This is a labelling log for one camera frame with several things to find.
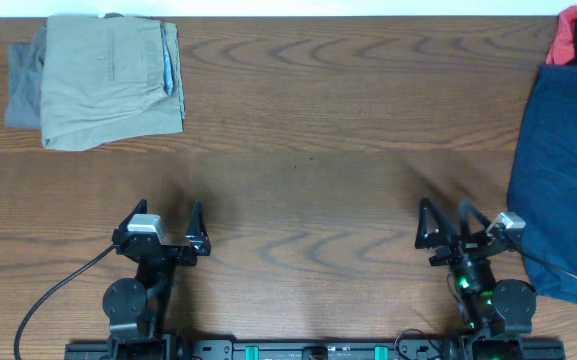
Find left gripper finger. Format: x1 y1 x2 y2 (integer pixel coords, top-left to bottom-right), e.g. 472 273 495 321
185 201 211 256
126 199 147 224

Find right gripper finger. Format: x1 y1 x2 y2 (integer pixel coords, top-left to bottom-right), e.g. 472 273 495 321
414 198 457 249
458 200 491 235

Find dark blue shorts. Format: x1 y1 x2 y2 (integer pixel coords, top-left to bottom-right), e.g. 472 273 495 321
507 65 577 303

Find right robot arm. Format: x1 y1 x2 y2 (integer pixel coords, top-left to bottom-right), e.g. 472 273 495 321
415 198 536 359

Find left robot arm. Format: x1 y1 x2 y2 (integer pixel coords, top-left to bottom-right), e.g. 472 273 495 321
102 200 211 359

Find folded khaki shorts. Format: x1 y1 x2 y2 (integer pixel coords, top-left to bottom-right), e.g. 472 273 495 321
40 16 185 151

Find red garment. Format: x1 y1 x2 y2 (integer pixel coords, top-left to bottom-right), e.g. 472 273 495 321
545 5 577 65

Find folded grey garment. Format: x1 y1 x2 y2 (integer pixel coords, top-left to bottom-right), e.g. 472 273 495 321
4 25 47 129

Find left black cable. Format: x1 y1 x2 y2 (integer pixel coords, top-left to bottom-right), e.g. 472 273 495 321
13 243 118 360

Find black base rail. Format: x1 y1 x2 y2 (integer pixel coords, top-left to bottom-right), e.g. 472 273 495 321
64 337 566 360

